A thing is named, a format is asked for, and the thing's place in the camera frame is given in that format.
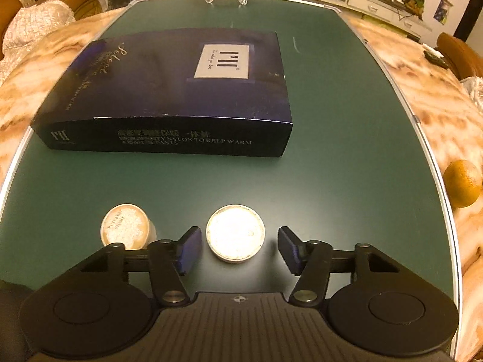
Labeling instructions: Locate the lace cover right sofa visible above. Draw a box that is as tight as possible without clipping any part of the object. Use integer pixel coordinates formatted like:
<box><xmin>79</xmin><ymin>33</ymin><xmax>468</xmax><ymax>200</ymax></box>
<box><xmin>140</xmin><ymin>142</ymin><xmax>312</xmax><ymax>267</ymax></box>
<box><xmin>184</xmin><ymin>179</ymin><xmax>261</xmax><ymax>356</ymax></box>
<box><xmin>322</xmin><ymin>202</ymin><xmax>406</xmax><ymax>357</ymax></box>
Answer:
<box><xmin>460</xmin><ymin>76</ymin><xmax>483</xmax><ymax>114</ymax></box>

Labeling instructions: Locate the dark blue cardboard box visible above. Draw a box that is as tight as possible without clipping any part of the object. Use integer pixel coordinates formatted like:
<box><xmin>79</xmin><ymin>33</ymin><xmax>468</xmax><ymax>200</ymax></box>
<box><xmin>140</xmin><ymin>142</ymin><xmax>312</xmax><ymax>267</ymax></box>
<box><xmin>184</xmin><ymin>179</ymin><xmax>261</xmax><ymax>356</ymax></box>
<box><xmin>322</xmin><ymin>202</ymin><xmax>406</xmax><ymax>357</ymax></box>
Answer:
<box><xmin>31</xmin><ymin>28</ymin><xmax>293</xmax><ymax>158</ymax></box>

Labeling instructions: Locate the round container white lid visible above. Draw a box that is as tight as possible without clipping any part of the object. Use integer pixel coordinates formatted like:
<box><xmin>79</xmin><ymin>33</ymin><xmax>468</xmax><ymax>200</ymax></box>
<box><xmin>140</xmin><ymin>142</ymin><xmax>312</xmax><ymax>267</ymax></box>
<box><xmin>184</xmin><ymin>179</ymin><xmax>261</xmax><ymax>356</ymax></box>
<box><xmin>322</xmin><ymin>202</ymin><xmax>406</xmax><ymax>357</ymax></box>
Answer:
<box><xmin>206</xmin><ymin>204</ymin><xmax>265</xmax><ymax>263</ymax></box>

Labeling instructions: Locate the brown leather sofa right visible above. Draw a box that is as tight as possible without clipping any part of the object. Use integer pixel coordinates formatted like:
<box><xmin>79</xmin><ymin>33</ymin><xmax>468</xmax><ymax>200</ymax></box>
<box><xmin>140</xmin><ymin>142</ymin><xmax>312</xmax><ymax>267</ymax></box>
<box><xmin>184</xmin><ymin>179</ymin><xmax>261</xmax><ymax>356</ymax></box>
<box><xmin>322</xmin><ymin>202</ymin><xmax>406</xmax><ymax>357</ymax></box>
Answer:
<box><xmin>436</xmin><ymin>33</ymin><xmax>483</xmax><ymax>80</ymax></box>

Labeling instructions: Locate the black remote control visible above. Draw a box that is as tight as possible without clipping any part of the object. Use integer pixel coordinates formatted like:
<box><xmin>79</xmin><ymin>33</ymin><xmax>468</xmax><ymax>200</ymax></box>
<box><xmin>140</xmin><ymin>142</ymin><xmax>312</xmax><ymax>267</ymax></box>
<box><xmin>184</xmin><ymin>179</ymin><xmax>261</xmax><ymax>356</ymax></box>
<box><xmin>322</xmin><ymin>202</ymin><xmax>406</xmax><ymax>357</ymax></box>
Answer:
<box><xmin>422</xmin><ymin>43</ymin><xmax>449</xmax><ymax>69</ymax></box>

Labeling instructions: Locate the orange fruit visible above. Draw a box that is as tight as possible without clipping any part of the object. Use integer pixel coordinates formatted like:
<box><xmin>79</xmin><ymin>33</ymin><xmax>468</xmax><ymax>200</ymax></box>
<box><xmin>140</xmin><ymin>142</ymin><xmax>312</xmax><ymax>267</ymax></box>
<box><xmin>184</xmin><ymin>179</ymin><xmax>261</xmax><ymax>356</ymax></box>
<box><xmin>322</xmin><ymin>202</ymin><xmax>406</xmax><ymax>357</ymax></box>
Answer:
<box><xmin>443</xmin><ymin>159</ymin><xmax>482</xmax><ymax>208</ymax></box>

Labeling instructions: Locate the cream round container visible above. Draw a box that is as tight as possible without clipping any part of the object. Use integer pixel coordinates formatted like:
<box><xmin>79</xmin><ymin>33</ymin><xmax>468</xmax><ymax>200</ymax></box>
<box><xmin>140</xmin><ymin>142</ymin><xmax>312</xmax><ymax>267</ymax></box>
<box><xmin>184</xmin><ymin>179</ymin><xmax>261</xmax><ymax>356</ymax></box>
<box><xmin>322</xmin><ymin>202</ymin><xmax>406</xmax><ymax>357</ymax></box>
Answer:
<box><xmin>100</xmin><ymin>204</ymin><xmax>156</xmax><ymax>250</ymax></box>

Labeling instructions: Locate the white lace sofa cover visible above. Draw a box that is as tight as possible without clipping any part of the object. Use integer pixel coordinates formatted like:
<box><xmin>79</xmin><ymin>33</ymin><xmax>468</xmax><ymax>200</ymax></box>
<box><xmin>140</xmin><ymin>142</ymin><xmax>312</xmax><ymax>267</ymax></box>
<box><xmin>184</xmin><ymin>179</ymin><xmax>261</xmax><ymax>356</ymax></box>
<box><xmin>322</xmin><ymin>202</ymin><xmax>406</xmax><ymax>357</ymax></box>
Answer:
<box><xmin>1</xmin><ymin>0</ymin><xmax>75</xmax><ymax>84</ymax></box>

